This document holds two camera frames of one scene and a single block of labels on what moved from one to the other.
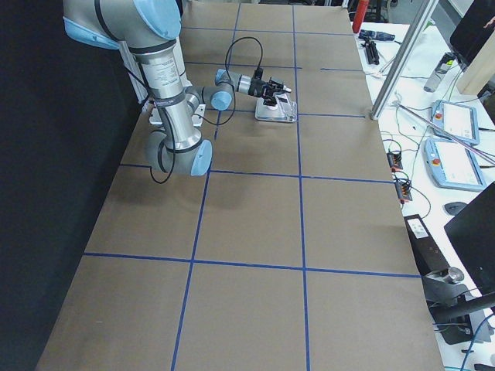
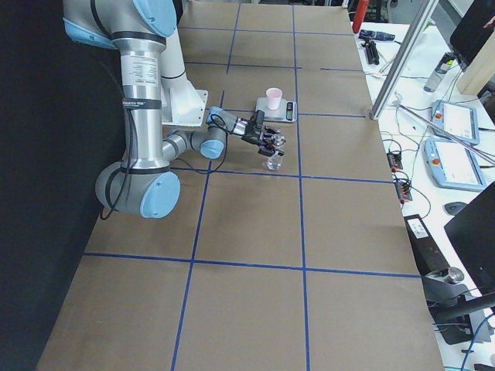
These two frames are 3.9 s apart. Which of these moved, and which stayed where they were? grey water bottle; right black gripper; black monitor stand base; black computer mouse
Moved: right black gripper
Stayed: black monitor stand base; grey water bottle; black computer mouse
